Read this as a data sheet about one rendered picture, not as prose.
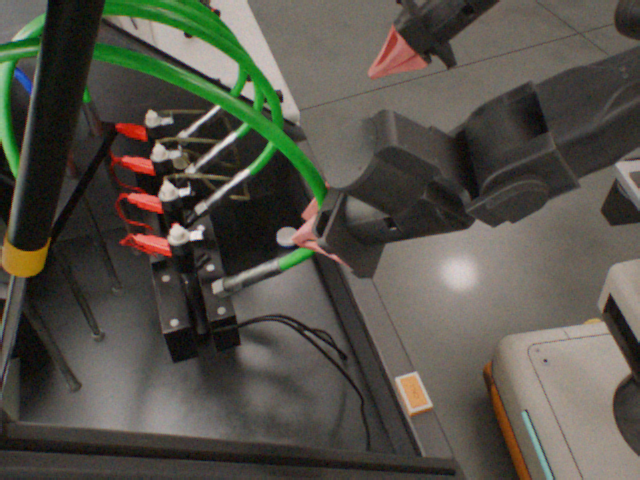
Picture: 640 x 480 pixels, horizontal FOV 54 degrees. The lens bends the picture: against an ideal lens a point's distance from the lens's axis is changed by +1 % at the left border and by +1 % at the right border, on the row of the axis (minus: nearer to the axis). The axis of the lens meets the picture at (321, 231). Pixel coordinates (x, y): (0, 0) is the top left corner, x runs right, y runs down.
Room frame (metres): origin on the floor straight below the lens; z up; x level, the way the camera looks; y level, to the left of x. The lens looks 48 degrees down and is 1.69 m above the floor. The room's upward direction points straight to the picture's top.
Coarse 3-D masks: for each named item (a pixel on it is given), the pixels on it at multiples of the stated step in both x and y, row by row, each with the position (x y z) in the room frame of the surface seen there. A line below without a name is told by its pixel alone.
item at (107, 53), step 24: (0, 48) 0.44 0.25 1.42; (24, 48) 0.44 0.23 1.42; (96, 48) 0.44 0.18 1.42; (120, 48) 0.44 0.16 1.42; (144, 72) 0.43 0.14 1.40; (168, 72) 0.43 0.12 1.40; (216, 96) 0.43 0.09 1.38; (264, 120) 0.43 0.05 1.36; (288, 144) 0.42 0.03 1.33; (312, 168) 0.42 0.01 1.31; (312, 240) 0.42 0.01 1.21; (288, 264) 0.42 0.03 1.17
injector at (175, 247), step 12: (168, 240) 0.51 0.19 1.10; (180, 252) 0.50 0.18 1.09; (192, 252) 0.52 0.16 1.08; (204, 252) 0.53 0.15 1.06; (180, 264) 0.50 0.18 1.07; (192, 264) 0.51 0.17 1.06; (204, 264) 0.52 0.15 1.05; (180, 276) 0.51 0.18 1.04; (192, 276) 0.51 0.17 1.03; (192, 288) 0.51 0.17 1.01; (192, 300) 0.51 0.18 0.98; (192, 312) 0.51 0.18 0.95; (204, 324) 0.51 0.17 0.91
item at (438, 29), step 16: (400, 0) 0.73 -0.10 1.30; (432, 0) 0.72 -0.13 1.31; (448, 0) 0.70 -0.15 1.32; (464, 0) 0.70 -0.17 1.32; (400, 16) 0.69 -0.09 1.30; (416, 16) 0.70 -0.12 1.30; (432, 16) 0.70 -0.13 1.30; (448, 16) 0.69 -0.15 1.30; (464, 16) 0.69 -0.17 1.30; (432, 32) 0.69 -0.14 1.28; (448, 32) 0.69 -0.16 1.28; (432, 48) 0.69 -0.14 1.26; (448, 48) 0.71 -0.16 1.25; (448, 64) 0.69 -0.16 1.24
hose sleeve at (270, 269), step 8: (264, 264) 0.43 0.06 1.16; (272, 264) 0.43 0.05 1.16; (240, 272) 0.44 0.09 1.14; (248, 272) 0.43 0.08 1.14; (256, 272) 0.43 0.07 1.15; (264, 272) 0.42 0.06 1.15; (272, 272) 0.42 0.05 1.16; (280, 272) 0.42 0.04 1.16; (224, 280) 0.44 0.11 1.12; (232, 280) 0.43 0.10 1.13; (240, 280) 0.43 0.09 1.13; (248, 280) 0.42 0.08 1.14; (256, 280) 0.42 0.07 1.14; (232, 288) 0.42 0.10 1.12; (240, 288) 0.42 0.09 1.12
